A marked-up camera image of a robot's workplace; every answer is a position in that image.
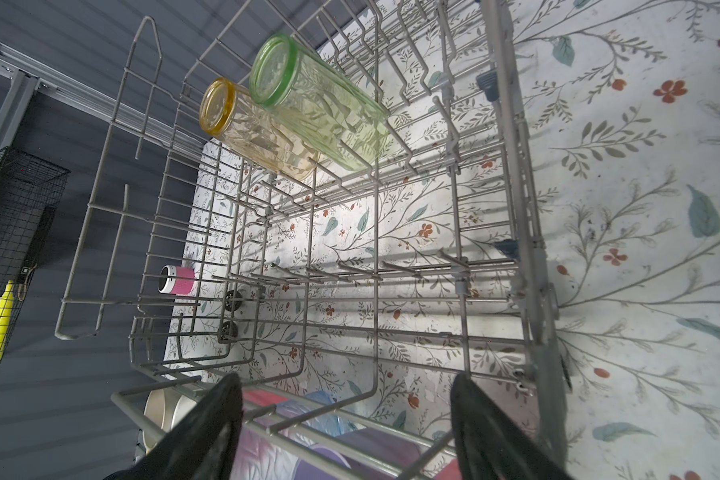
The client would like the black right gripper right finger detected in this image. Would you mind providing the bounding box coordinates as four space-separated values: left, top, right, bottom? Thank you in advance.
450 373 570 480

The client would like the pink cup right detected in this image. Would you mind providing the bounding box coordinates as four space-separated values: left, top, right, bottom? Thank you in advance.
434 459 462 480

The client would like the grey wire dish rack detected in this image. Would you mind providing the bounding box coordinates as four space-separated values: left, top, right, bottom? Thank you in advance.
55 1 570 479

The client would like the pink tape roll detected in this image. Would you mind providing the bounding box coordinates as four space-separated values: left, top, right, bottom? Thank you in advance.
158 265 196 296

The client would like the yellow highlighter in basket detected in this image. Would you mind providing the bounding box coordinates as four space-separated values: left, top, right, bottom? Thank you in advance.
0 281 15 361

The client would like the green glass tumbler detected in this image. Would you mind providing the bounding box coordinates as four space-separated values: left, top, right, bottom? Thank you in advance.
249 34 389 172

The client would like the white mug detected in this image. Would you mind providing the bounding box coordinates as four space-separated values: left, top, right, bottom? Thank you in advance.
144 387 197 433

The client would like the purple cup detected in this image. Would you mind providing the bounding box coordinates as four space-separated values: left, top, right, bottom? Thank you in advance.
292 423 458 479

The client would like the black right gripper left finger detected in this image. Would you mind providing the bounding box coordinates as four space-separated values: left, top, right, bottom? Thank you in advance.
109 373 243 479

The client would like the yellow glass tumbler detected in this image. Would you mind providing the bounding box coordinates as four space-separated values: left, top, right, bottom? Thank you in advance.
199 77 321 181

